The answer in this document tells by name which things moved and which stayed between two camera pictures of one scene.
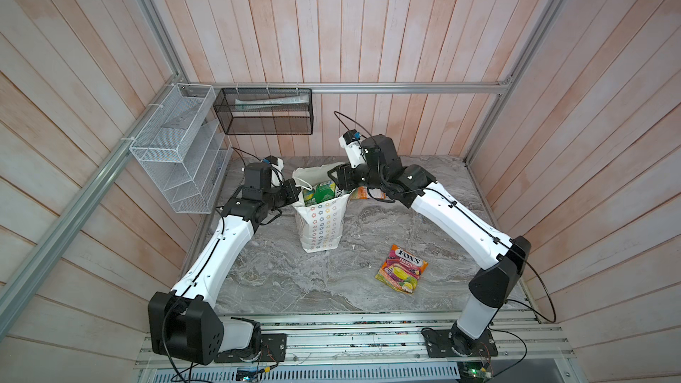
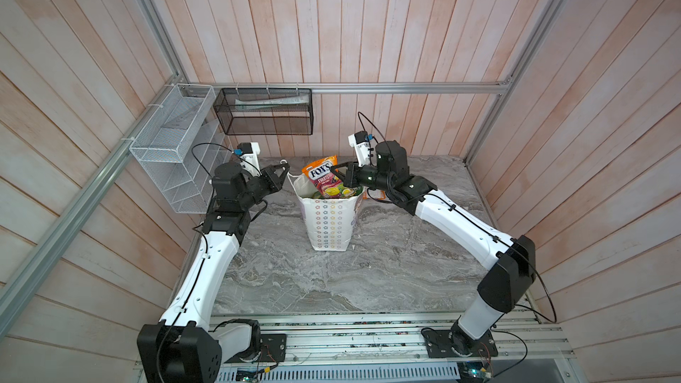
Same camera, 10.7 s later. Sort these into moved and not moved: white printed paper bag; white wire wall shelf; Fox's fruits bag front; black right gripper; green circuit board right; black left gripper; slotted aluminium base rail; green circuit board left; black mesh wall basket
Moved: Fox's fruits bag front; black left gripper; white printed paper bag
Not moved: slotted aluminium base rail; green circuit board left; white wire wall shelf; green circuit board right; black right gripper; black mesh wall basket
